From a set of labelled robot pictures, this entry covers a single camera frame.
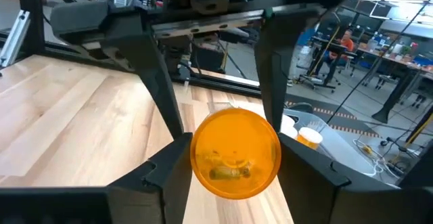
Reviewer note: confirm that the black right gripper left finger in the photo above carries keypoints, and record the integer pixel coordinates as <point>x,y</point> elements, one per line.
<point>152,190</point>

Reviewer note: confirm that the person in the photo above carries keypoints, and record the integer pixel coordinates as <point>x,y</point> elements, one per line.
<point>345,44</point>

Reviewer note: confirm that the orange striped black floor mat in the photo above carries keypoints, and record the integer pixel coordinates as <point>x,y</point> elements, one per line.
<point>338,112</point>

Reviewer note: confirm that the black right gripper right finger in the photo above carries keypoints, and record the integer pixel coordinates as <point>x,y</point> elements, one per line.
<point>321,190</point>

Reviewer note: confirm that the silver aluminium extrusion bar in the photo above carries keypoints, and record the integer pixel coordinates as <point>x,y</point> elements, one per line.
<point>13,38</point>

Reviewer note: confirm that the clear plastic bin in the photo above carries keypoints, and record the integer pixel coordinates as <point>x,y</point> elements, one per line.
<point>341,153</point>

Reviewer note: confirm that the cluttered black office desk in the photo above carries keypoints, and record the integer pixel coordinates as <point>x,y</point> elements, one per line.
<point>395,58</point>

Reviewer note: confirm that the black aluminium table frame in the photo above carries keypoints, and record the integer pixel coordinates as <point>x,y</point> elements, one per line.
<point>30,14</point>

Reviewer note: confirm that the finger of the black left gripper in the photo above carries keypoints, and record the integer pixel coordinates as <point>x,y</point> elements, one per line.
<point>135,38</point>
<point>274,65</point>

